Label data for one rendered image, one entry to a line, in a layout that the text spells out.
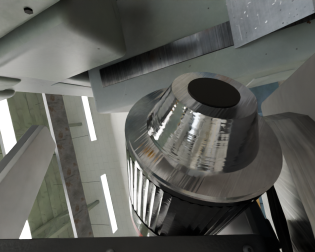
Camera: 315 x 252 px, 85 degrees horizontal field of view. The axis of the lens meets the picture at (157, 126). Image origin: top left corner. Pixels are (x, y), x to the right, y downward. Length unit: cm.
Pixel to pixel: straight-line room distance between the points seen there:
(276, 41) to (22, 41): 52
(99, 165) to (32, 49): 560
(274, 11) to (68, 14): 39
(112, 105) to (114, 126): 469
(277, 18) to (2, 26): 50
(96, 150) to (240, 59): 555
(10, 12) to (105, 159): 545
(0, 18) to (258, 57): 50
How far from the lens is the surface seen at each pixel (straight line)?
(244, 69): 49
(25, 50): 42
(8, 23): 38
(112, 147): 544
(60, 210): 651
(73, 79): 64
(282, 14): 48
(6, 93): 69
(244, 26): 50
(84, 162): 629
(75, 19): 35
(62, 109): 325
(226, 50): 50
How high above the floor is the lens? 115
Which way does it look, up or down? 21 degrees up
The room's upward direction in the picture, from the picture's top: 101 degrees counter-clockwise
